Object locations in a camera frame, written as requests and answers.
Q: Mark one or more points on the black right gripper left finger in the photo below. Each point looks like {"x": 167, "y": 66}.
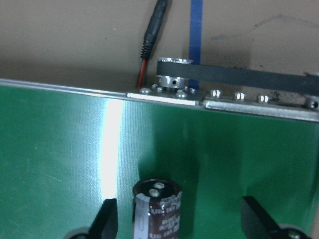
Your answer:
{"x": 105, "y": 224}

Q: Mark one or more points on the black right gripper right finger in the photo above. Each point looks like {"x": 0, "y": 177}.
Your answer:
{"x": 256, "y": 223}

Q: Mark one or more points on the black cylindrical capacitor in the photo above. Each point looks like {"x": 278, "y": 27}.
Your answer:
{"x": 156, "y": 209}

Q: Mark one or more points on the green conveyor belt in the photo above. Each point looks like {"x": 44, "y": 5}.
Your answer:
{"x": 72, "y": 139}

